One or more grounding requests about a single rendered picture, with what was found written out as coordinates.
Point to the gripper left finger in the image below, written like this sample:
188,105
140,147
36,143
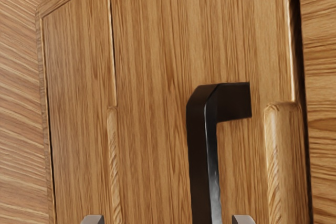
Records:
92,220

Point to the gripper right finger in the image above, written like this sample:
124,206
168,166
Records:
242,220

